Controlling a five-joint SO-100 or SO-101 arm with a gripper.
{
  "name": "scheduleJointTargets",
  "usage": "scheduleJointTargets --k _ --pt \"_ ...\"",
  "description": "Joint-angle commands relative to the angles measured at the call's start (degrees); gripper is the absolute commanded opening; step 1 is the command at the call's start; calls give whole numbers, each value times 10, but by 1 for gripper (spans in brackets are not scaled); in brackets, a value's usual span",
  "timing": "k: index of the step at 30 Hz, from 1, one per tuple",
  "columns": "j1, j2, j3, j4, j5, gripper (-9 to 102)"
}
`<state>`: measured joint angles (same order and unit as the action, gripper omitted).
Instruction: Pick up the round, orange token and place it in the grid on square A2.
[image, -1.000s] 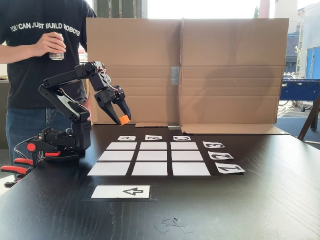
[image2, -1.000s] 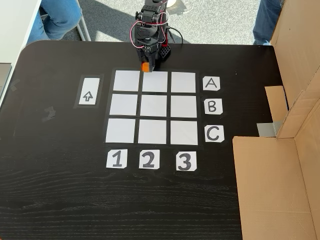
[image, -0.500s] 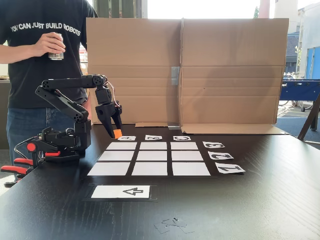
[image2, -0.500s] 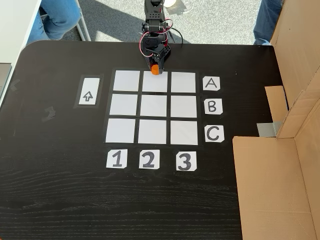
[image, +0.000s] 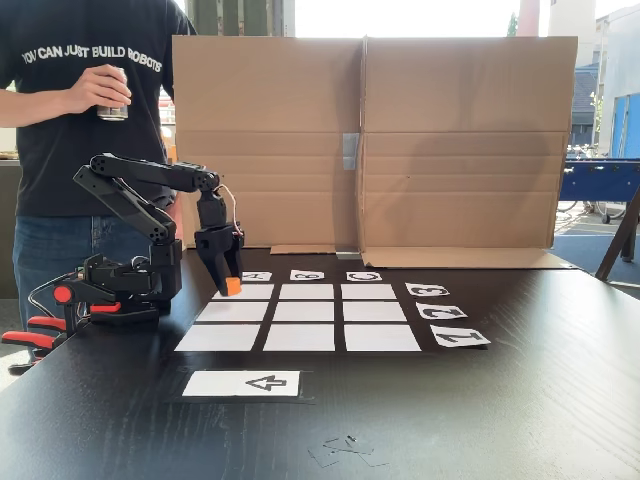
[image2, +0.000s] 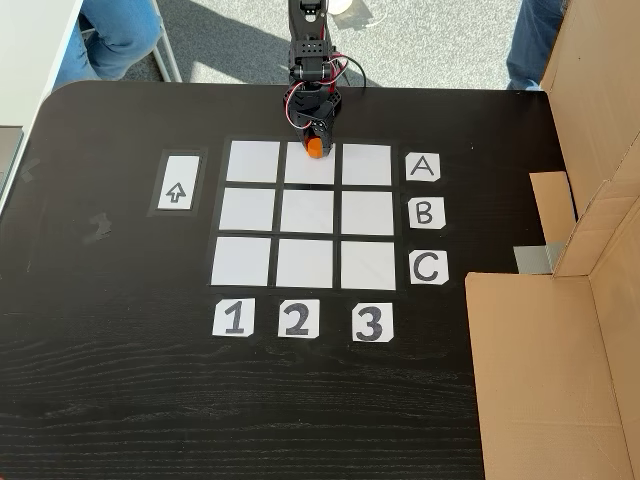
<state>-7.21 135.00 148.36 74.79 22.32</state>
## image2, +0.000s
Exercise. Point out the orange hexagonal token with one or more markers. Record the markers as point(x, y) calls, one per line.
point(315, 148)

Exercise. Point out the white nine-square grid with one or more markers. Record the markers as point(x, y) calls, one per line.
point(306, 212)

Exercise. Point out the person's foot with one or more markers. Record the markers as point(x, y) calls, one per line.
point(340, 6)

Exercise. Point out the paper sheet letter A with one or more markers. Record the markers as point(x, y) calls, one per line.
point(422, 167)

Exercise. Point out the paper sheet letter B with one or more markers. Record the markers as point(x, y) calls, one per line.
point(426, 213)

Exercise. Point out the white arrow paper sheet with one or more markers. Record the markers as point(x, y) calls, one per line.
point(175, 185)

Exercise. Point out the paper sheet letter C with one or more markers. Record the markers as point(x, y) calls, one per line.
point(428, 267)

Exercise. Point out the paper sheet number 2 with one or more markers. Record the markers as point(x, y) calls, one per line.
point(298, 319)

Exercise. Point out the paper sheet number 1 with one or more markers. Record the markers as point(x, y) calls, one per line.
point(233, 318)

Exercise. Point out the paper sheet number 3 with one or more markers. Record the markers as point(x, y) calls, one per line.
point(372, 322)

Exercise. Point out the seated person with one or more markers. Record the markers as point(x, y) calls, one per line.
point(117, 35)

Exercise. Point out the standing person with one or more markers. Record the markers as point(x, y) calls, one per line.
point(532, 45)

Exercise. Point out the transparent tape patch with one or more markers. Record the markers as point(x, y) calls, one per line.
point(31, 170)
point(100, 227)

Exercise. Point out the brown cardboard box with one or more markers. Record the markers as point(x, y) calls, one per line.
point(595, 100)
point(540, 375)

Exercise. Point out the white table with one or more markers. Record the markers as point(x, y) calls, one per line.
point(30, 50)

